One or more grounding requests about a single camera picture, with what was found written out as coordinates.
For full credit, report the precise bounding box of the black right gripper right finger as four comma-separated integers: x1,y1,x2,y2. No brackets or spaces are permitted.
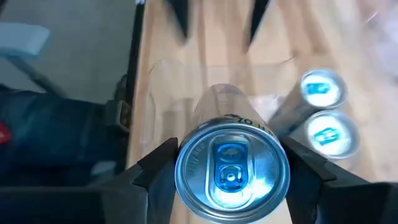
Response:
279,136,398,224

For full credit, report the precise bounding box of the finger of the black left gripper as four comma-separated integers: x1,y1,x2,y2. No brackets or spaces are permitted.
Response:
247,0,271,46
166,0,190,41

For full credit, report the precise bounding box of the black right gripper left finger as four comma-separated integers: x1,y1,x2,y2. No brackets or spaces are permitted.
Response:
0,137,180,224

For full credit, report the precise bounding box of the blue silver Red Bull can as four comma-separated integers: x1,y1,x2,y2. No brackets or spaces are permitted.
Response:
269,67,348,134
289,109,361,160
174,83,292,224

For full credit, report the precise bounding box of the clear plastic bin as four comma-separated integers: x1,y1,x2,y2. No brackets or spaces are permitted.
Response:
141,55,374,224

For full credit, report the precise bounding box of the dark blue backpack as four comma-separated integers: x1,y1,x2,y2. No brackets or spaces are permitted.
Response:
0,74,133,187

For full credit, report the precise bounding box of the pale blue stool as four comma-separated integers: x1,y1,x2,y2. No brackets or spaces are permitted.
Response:
0,21,68,97

